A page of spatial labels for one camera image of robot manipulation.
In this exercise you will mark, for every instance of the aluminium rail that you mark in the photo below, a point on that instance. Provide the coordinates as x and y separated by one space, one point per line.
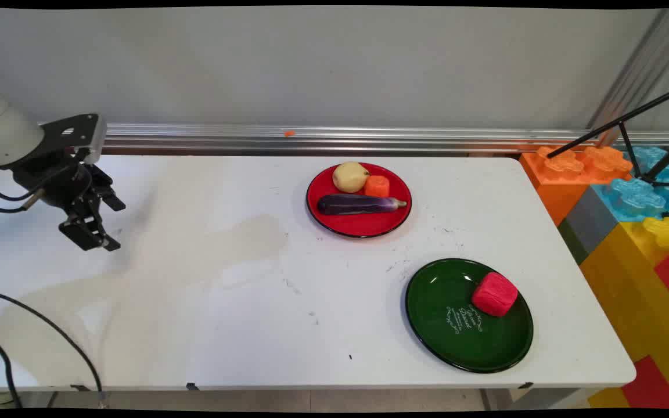
369 139

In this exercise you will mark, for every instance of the grey giant building block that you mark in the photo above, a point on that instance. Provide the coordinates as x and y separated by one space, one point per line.
593 220

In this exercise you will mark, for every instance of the red floor building block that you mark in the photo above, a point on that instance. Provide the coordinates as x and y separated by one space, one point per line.
654 386

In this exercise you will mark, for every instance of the purple toy eggplant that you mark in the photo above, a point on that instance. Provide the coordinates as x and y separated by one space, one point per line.
358 204

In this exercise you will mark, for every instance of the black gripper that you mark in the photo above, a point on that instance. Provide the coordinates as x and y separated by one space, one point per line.
56 180

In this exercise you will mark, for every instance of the yellow toy pear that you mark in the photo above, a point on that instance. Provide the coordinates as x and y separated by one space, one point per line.
350 177

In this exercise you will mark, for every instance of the orange giant building block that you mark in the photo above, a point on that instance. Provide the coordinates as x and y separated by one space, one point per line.
555 186

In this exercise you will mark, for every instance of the red toy cube fruit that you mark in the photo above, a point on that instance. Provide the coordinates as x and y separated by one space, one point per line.
494 294

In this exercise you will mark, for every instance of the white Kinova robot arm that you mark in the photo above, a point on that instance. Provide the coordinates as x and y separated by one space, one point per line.
4 129

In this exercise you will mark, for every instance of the orange toy carrot chunk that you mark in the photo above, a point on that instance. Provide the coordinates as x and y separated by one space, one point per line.
377 186

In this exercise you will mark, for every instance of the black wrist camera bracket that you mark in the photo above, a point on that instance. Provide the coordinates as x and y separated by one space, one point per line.
76 132

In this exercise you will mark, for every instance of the blue giant building block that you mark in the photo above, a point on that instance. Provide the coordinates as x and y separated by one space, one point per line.
636 200

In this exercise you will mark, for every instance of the red plate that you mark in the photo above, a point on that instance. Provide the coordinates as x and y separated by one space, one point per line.
369 223

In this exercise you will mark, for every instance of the black tripod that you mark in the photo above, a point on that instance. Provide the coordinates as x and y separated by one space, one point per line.
625 123

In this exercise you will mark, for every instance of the dark green plate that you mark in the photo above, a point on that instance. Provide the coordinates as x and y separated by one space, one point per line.
450 302

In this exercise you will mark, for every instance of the yellow giant building block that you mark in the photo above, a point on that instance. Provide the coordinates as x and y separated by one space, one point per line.
636 290

